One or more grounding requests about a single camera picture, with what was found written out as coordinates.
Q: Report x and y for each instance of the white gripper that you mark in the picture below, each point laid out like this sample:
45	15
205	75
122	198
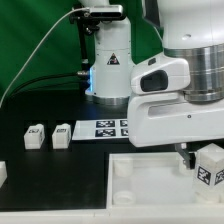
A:
160	119

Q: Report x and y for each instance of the white square table top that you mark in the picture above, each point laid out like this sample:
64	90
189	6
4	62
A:
152	179

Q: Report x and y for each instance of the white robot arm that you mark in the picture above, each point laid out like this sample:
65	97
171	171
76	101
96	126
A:
192	30

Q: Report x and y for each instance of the white marker sheet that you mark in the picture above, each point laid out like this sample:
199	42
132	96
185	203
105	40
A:
100	129

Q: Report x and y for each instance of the white block left edge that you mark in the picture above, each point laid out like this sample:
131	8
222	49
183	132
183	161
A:
3	172

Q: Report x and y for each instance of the white front table rail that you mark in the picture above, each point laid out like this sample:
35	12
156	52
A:
159	215

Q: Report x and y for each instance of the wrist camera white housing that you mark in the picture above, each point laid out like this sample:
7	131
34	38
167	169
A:
160	74

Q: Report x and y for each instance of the black camera on stand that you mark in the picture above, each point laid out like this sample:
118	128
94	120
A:
105	12

